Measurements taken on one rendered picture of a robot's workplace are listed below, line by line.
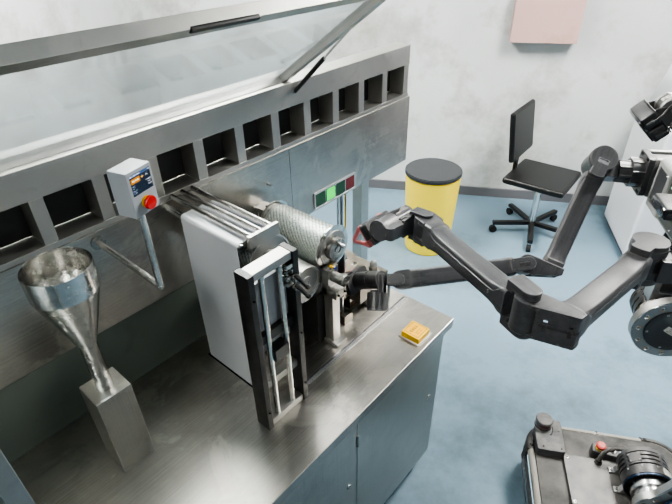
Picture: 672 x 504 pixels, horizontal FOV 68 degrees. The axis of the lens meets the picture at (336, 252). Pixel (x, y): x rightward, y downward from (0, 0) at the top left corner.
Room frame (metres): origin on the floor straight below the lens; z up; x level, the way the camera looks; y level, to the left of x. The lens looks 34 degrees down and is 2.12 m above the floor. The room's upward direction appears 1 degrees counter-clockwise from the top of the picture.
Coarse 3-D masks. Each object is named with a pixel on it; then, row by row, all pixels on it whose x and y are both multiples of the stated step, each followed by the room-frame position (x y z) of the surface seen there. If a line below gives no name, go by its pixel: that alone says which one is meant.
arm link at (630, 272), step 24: (648, 240) 0.93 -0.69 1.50; (624, 264) 0.87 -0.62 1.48; (648, 264) 0.87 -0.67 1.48; (600, 288) 0.78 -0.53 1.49; (624, 288) 0.80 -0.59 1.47; (528, 312) 0.71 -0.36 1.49; (552, 312) 0.69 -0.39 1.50; (576, 312) 0.69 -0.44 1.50; (600, 312) 0.73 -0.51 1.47; (528, 336) 0.70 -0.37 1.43; (552, 336) 0.68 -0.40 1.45; (576, 336) 0.67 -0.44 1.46
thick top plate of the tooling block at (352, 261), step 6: (348, 252) 1.59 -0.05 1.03; (348, 258) 1.55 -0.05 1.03; (354, 258) 1.55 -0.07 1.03; (360, 258) 1.55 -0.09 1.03; (348, 264) 1.51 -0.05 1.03; (354, 264) 1.52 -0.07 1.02; (360, 264) 1.51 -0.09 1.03; (366, 264) 1.51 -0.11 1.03; (348, 270) 1.48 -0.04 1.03; (378, 270) 1.47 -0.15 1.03; (384, 270) 1.47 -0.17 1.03; (360, 294) 1.35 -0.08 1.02; (366, 294) 1.38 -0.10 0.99; (354, 300) 1.37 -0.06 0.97; (360, 300) 1.35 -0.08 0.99
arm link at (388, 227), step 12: (384, 216) 1.10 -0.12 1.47; (396, 216) 1.11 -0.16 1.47; (408, 216) 1.10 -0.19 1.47; (420, 216) 1.09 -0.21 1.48; (432, 216) 1.09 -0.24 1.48; (372, 228) 1.09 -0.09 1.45; (384, 228) 1.06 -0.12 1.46; (396, 228) 1.06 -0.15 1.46; (408, 228) 1.09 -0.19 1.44; (384, 240) 1.06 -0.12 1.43
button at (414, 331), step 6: (408, 324) 1.30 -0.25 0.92; (414, 324) 1.30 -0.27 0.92; (420, 324) 1.30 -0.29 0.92; (402, 330) 1.27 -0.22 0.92; (408, 330) 1.27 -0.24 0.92; (414, 330) 1.27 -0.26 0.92; (420, 330) 1.27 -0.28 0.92; (426, 330) 1.26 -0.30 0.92; (408, 336) 1.25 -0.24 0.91; (414, 336) 1.24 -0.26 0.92; (420, 336) 1.24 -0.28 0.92; (414, 342) 1.23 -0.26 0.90
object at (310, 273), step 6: (300, 264) 1.23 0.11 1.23; (306, 264) 1.24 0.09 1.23; (300, 270) 1.21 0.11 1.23; (306, 270) 1.22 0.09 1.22; (312, 270) 1.24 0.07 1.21; (318, 270) 1.25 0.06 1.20; (306, 276) 1.22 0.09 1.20; (312, 276) 1.24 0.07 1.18; (318, 276) 1.25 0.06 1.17; (312, 282) 1.24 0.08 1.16; (318, 282) 1.25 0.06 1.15; (312, 288) 1.24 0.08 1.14; (312, 294) 1.23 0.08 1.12
